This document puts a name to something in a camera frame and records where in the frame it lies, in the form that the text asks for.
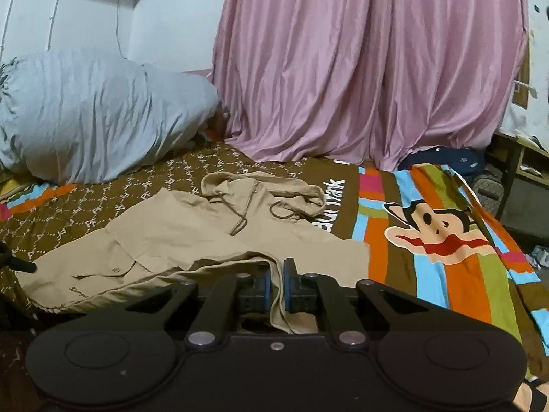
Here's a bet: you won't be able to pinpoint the small plastic packets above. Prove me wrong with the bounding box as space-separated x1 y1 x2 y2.
527 245 549 270

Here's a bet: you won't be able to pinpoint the white wall cable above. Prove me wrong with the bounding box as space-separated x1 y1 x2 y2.
114 0 128 59

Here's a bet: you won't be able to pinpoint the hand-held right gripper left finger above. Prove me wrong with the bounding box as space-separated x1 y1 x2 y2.
124 263 273 349

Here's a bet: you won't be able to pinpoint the pink curtain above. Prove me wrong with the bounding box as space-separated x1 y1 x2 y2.
208 0 529 171

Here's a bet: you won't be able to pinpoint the grey patterned bag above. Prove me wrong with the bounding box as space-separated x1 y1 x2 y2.
472 174 507 213

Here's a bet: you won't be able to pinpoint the grey-blue pillow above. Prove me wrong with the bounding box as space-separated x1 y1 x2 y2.
0 49 220 184

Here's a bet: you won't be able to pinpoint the person's foot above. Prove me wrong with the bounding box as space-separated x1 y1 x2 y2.
512 377 549 412

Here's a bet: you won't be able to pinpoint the wooden wall frame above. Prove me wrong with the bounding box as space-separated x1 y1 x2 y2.
513 43 533 108

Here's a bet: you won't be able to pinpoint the colourful printed blanket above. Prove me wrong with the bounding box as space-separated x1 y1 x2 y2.
0 141 549 379

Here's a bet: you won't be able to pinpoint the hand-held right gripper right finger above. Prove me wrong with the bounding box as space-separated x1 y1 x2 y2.
283 257 430 347

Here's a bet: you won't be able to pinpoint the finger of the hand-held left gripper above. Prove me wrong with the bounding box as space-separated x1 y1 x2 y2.
0 241 38 274

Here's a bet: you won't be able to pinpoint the beige hooded jacket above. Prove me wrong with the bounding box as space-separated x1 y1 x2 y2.
17 171 370 335

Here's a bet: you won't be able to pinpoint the wooden shelf unit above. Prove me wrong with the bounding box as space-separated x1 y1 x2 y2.
487 131 549 224

